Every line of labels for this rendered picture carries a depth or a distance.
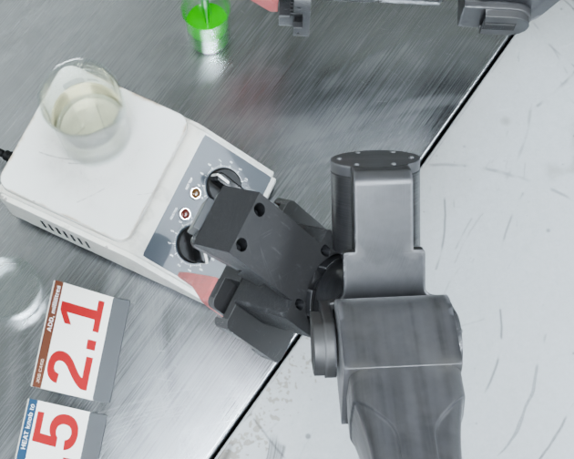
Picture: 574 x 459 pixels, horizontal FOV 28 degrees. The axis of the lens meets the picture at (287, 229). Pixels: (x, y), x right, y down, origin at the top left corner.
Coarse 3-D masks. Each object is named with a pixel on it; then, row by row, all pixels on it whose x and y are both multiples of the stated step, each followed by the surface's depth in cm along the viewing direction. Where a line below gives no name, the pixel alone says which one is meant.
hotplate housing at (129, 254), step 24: (192, 144) 96; (168, 168) 95; (264, 168) 100; (0, 192) 95; (168, 192) 95; (264, 192) 100; (24, 216) 98; (48, 216) 95; (144, 216) 94; (72, 240) 98; (96, 240) 94; (144, 240) 94; (120, 264) 99; (144, 264) 94; (192, 288) 96
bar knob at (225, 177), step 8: (224, 168) 97; (216, 176) 95; (224, 176) 95; (232, 176) 97; (208, 184) 96; (216, 184) 96; (224, 184) 95; (232, 184) 96; (240, 184) 98; (208, 192) 96; (216, 192) 97
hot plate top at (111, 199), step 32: (128, 96) 95; (32, 128) 94; (160, 128) 94; (32, 160) 93; (64, 160) 93; (128, 160) 94; (160, 160) 94; (32, 192) 93; (64, 192) 93; (96, 192) 93; (128, 192) 93; (96, 224) 92; (128, 224) 92
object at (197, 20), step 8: (192, 8) 104; (200, 8) 104; (216, 8) 104; (192, 16) 103; (200, 16) 103; (216, 16) 103; (224, 16) 103; (192, 24) 103; (200, 24) 103; (208, 24) 103; (216, 24) 103
